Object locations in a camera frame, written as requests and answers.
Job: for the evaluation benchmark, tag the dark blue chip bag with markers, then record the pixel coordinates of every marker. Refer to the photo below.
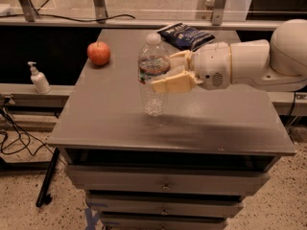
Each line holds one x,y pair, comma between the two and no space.
185,37

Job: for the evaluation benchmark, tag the middle metal window post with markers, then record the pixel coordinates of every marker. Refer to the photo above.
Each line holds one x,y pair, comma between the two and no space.
100,10

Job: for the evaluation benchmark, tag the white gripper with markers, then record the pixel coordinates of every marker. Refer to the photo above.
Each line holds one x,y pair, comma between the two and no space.
211,65

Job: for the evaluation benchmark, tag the bottom grey drawer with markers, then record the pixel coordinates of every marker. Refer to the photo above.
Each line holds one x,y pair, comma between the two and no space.
161,223

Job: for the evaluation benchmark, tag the black stand leg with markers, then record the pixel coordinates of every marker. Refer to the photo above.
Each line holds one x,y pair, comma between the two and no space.
44,198

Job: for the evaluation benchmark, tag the white pump dispenser bottle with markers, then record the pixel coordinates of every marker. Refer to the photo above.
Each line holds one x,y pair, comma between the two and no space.
39,80

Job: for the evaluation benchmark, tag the right metal window post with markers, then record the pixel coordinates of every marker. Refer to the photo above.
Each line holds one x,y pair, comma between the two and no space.
218,12

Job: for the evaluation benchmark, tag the grey drawer cabinet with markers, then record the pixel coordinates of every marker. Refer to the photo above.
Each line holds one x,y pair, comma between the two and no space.
103,124

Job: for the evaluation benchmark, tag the left metal window post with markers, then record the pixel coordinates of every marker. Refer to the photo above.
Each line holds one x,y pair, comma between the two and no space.
28,10

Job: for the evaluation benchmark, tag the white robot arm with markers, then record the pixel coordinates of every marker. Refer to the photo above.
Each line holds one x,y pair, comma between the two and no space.
278,64

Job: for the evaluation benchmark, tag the top grey drawer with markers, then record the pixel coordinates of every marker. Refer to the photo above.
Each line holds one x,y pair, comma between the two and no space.
169,181

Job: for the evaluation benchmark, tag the red apple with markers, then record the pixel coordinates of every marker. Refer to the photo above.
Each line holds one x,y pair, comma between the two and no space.
99,53

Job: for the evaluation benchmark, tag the middle grey drawer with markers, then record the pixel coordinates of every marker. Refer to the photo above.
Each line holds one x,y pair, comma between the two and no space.
164,206

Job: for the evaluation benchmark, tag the clear plastic water bottle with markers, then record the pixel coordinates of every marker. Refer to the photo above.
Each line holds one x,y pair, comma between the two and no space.
153,61

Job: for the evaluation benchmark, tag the metal window post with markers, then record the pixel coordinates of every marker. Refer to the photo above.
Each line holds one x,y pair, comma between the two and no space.
28,10
100,10
218,12

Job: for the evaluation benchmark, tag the grey drawer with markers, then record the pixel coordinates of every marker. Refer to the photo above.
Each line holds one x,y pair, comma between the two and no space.
169,181
164,206
161,223

